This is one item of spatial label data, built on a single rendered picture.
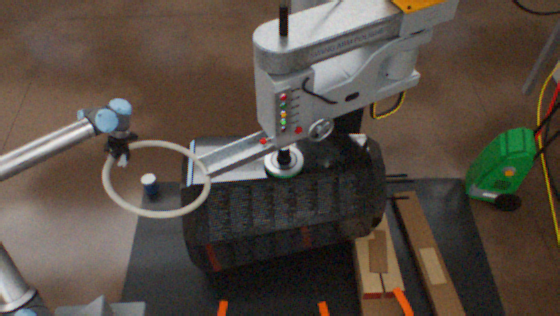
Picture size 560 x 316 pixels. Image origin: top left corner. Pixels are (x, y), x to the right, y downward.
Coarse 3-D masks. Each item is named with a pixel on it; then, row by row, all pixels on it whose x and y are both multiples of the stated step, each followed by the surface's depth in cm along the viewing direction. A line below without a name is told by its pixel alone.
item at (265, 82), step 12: (264, 72) 204; (300, 72) 203; (312, 72) 204; (264, 84) 210; (276, 84) 199; (288, 84) 202; (300, 84) 205; (312, 84) 209; (264, 96) 216; (300, 96) 211; (312, 96) 215; (264, 108) 223; (300, 108) 217; (264, 120) 230; (300, 120) 223; (276, 144) 228
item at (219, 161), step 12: (264, 132) 242; (312, 132) 243; (228, 144) 237; (240, 144) 240; (252, 144) 242; (264, 144) 242; (288, 144) 241; (204, 156) 234; (216, 156) 238; (228, 156) 238; (240, 156) 238; (252, 156) 233; (216, 168) 228; (228, 168) 231
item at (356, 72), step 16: (432, 32) 226; (368, 48) 220; (384, 48) 218; (400, 48) 222; (320, 64) 229; (336, 64) 227; (352, 64) 223; (368, 64) 220; (304, 80) 203; (320, 80) 222; (336, 80) 222; (352, 80) 222; (368, 80) 228; (384, 80) 244; (400, 80) 244; (416, 80) 248; (320, 96) 215; (336, 96) 225; (352, 96) 231; (368, 96) 238; (384, 96) 244; (320, 112) 228; (336, 112) 234
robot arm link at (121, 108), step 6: (114, 102) 204; (120, 102) 205; (126, 102) 207; (114, 108) 201; (120, 108) 202; (126, 108) 203; (120, 114) 203; (126, 114) 204; (120, 120) 205; (126, 120) 207; (120, 126) 207; (126, 126) 209
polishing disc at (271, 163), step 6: (294, 150) 263; (270, 156) 261; (276, 156) 261; (294, 156) 260; (300, 156) 260; (270, 162) 258; (276, 162) 258; (294, 162) 258; (300, 162) 258; (270, 168) 255; (276, 168) 255; (282, 168) 255; (288, 168) 255; (294, 168) 255; (300, 168) 256; (276, 174) 254; (282, 174) 253; (288, 174) 253
